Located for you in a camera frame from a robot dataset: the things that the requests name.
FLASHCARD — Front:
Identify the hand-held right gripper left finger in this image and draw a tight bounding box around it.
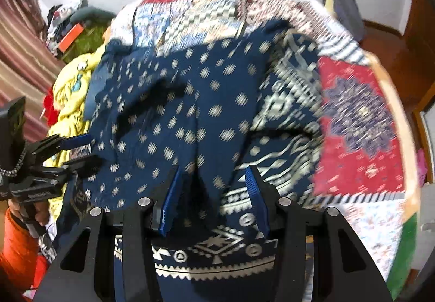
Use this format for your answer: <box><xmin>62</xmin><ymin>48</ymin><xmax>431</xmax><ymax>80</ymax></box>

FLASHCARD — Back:
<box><xmin>34</xmin><ymin>164</ymin><xmax>183</xmax><ymax>302</ymax></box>

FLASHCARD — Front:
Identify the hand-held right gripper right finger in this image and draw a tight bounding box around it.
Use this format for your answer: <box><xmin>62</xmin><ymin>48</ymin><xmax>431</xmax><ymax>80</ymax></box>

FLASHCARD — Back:
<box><xmin>245</xmin><ymin>165</ymin><xmax>390</xmax><ymax>302</ymax></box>

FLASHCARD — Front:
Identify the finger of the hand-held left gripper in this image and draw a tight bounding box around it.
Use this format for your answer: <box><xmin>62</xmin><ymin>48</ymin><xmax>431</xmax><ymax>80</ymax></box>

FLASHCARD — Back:
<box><xmin>29</xmin><ymin>133</ymin><xmax>93</xmax><ymax>162</ymax></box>
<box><xmin>34</xmin><ymin>155</ymin><xmax>103</xmax><ymax>181</ymax></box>

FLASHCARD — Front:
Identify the navy patterned hooded garment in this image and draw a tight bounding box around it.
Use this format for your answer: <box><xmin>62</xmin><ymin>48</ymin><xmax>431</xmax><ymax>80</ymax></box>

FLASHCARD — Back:
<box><xmin>54</xmin><ymin>18</ymin><xmax>327</xmax><ymax>302</ymax></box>

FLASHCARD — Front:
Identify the person's left forearm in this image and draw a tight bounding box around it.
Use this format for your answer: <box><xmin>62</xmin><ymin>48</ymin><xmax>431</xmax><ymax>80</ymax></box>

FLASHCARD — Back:
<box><xmin>0</xmin><ymin>209</ymin><xmax>51</xmax><ymax>294</ymax></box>

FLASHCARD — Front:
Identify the person's left hand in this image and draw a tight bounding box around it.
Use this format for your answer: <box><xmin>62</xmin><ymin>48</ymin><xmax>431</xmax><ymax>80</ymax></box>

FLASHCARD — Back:
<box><xmin>8</xmin><ymin>199</ymin><xmax>52</xmax><ymax>232</ymax></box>

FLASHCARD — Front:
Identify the red cloth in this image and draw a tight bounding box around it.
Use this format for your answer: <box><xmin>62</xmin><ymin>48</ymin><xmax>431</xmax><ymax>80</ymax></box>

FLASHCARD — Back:
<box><xmin>42</xmin><ymin>87</ymin><xmax>57</xmax><ymax>127</ymax></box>

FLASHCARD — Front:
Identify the yellow printed blanket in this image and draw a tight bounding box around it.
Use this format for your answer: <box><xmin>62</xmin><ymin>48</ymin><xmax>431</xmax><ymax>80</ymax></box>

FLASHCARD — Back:
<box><xmin>47</xmin><ymin>50</ymin><xmax>107</xmax><ymax>167</ymax></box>

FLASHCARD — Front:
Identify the striped brown curtain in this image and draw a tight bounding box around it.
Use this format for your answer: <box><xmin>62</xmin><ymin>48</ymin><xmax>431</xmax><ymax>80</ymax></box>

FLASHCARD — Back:
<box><xmin>0</xmin><ymin>0</ymin><xmax>66</xmax><ymax>134</ymax></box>

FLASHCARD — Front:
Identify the green patterned cloth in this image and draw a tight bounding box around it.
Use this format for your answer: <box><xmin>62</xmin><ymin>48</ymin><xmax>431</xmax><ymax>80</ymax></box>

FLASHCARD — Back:
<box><xmin>62</xmin><ymin>25</ymin><xmax>113</xmax><ymax>64</ymax></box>

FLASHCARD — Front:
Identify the orange box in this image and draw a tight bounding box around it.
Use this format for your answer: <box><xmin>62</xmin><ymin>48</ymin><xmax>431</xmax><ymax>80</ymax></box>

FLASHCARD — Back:
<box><xmin>57</xmin><ymin>23</ymin><xmax>85</xmax><ymax>53</ymax></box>

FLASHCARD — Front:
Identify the patchwork bed quilt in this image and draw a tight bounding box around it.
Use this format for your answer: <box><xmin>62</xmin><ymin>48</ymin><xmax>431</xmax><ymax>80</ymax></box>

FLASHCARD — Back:
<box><xmin>108</xmin><ymin>0</ymin><xmax>421</xmax><ymax>289</ymax></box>

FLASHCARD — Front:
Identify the pile of mixed clutter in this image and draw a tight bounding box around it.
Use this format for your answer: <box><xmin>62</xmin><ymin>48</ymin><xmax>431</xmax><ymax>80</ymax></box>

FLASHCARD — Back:
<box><xmin>46</xmin><ymin>1</ymin><xmax>89</xmax><ymax>51</ymax></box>

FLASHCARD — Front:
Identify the grey cloth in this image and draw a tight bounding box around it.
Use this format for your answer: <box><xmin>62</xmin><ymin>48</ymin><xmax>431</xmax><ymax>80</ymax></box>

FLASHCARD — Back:
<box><xmin>69</xmin><ymin>5</ymin><xmax>118</xmax><ymax>23</ymax></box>

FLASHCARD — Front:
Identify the green bedsheet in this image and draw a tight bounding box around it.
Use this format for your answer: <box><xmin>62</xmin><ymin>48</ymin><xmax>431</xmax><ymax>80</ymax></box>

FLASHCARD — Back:
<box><xmin>387</xmin><ymin>213</ymin><xmax>419</xmax><ymax>300</ymax></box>

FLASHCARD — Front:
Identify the metal bead chain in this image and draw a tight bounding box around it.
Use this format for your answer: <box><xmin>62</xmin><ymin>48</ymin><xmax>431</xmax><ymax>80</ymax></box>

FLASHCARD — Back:
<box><xmin>0</xmin><ymin>138</ymin><xmax>28</xmax><ymax>181</ymax></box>

